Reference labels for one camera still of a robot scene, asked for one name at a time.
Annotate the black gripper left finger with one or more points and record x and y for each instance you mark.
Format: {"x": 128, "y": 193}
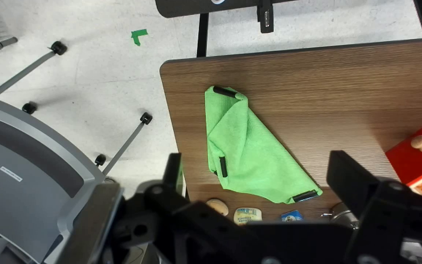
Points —
{"x": 174, "y": 178}

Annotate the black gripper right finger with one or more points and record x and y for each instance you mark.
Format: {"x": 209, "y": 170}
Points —
{"x": 350, "y": 178}

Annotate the yellow label bottle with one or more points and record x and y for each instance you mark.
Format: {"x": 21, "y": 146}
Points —
{"x": 247, "y": 214}

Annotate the green cloth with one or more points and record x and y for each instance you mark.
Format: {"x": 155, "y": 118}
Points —
{"x": 247, "y": 155}

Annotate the green tape floor marker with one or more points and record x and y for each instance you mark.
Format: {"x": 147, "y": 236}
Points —
{"x": 137, "y": 35}

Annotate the brown round object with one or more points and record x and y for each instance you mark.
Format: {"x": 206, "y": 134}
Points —
{"x": 219, "y": 205}

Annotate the blue label bottle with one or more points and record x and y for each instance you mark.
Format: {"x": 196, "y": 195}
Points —
{"x": 293, "y": 215}

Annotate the grey office chair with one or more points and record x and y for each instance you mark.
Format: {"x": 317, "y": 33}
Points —
{"x": 46, "y": 181}

